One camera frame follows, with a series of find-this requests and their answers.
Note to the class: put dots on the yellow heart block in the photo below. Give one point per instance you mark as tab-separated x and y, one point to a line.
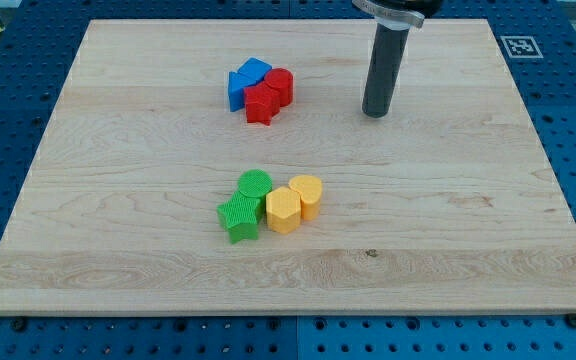
310	190

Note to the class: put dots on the yellow hexagon block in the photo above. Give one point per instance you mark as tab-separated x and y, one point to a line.
283	210

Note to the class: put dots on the green cylinder block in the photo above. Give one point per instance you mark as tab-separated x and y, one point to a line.
255	184

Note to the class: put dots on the green star block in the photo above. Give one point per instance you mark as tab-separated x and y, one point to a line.
240	217

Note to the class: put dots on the red star block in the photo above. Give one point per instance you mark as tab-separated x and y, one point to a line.
261	103

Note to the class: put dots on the red cylinder block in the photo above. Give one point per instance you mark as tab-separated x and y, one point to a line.
281	80

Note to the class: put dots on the blue triangle block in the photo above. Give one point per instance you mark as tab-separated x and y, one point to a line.
236	85

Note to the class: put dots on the blue cube block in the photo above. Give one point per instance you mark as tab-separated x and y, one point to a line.
254	69

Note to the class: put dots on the wooden board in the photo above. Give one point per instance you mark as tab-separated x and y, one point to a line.
446	206

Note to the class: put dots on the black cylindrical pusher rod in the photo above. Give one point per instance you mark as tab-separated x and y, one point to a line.
387	53

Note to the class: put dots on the silver robot tool flange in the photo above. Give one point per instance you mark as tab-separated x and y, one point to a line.
399	14

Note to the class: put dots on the white fiducial marker tag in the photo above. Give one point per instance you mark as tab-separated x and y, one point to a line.
521	47

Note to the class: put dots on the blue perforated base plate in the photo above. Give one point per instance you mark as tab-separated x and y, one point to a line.
36	51

